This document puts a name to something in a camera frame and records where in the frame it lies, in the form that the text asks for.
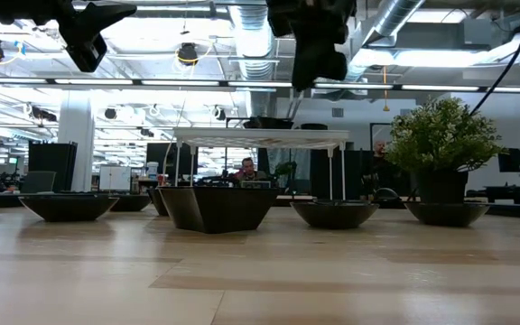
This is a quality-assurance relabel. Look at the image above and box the small green background plant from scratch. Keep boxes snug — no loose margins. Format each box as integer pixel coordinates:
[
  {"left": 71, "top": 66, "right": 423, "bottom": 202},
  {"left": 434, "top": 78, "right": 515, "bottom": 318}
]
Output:
[{"left": 274, "top": 160, "right": 298, "bottom": 181}]

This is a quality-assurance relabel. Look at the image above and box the black leaf mini plate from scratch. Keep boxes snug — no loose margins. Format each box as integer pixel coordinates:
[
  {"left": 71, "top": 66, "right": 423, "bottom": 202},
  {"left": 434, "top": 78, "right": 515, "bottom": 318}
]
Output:
[
  {"left": 289, "top": 200, "right": 381, "bottom": 231},
  {"left": 403, "top": 201, "right": 491, "bottom": 228},
  {"left": 109, "top": 193, "right": 153, "bottom": 213},
  {"left": 18, "top": 193, "right": 120, "bottom": 223}
]

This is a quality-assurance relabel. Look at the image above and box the dark rounded object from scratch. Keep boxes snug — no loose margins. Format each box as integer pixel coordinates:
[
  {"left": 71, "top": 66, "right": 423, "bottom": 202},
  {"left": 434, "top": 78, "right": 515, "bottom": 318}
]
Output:
[{"left": 372, "top": 187, "right": 402, "bottom": 203}]

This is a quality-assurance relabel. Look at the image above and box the grey chair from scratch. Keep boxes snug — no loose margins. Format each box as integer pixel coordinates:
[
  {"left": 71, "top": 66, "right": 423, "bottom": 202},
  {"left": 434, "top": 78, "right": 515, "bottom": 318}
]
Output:
[{"left": 20, "top": 171, "right": 58, "bottom": 195}]

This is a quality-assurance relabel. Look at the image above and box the yellow hanging cord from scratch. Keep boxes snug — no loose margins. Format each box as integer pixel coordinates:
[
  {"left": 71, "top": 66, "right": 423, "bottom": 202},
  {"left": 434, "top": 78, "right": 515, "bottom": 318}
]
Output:
[{"left": 381, "top": 66, "right": 391, "bottom": 113}]

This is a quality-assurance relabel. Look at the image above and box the tall black cabinet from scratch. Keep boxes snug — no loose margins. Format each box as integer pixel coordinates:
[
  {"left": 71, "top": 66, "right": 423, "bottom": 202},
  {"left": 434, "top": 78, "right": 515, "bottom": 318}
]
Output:
[{"left": 27, "top": 141, "right": 79, "bottom": 193}]

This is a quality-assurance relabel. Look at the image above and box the black wavy square mini plate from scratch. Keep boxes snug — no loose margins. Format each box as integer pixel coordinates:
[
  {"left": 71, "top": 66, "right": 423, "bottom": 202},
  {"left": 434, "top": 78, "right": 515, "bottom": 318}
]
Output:
[
  {"left": 145, "top": 187, "right": 171, "bottom": 218},
  {"left": 156, "top": 186, "right": 283, "bottom": 235}
]

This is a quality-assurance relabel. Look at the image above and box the silver spiral air duct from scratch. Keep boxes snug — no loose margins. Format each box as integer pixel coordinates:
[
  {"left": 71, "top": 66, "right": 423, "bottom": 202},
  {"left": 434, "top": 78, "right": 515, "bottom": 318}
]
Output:
[
  {"left": 345, "top": 0, "right": 427, "bottom": 83},
  {"left": 227, "top": 0, "right": 280, "bottom": 119}
]

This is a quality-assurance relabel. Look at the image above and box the white wire shelf rack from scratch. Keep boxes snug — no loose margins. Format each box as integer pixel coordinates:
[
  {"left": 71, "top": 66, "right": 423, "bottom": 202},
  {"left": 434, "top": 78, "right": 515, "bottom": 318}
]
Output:
[{"left": 172, "top": 126, "right": 350, "bottom": 209}]

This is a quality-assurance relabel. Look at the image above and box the white building column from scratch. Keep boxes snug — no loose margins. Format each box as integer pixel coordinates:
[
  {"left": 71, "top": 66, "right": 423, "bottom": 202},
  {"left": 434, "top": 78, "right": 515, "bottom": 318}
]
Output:
[{"left": 57, "top": 89, "right": 96, "bottom": 193}]

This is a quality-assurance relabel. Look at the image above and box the green plant in black pot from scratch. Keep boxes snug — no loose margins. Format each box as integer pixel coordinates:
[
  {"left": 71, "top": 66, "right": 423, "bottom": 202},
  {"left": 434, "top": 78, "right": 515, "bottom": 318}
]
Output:
[{"left": 383, "top": 96, "right": 507, "bottom": 207}]

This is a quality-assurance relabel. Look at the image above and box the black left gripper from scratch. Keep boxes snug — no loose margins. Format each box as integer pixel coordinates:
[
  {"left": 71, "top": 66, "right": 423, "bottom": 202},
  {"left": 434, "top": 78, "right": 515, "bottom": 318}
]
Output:
[{"left": 24, "top": 0, "right": 138, "bottom": 74}]

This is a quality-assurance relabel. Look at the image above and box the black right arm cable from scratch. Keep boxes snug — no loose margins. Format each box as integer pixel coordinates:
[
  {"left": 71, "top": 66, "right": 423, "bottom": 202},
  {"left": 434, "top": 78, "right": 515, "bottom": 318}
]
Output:
[{"left": 469, "top": 0, "right": 520, "bottom": 117}]

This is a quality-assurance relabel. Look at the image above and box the black desk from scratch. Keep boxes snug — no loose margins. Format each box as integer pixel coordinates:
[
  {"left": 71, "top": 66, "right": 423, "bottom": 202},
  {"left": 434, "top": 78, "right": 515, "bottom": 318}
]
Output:
[{"left": 466, "top": 183, "right": 520, "bottom": 205}]

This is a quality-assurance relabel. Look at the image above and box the black monitor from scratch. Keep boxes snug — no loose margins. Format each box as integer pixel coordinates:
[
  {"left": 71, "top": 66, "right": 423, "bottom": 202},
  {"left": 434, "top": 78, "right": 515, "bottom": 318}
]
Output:
[{"left": 497, "top": 148, "right": 520, "bottom": 174}]

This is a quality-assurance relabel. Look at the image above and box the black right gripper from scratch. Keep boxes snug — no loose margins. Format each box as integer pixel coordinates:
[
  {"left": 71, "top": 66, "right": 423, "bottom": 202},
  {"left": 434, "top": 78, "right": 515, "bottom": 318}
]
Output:
[{"left": 266, "top": 0, "right": 358, "bottom": 91}]

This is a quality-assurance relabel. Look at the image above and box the black partition panel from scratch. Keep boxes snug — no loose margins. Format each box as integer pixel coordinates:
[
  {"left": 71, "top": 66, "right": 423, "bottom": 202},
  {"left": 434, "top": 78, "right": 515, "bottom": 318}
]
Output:
[{"left": 309, "top": 148, "right": 419, "bottom": 200}]

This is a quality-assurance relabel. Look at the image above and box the person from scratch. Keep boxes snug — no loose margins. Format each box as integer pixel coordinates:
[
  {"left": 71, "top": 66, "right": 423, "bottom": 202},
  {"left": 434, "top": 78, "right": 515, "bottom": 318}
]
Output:
[
  {"left": 367, "top": 139, "right": 401, "bottom": 200},
  {"left": 230, "top": 156, "right": 268, "bottom": 184}
]

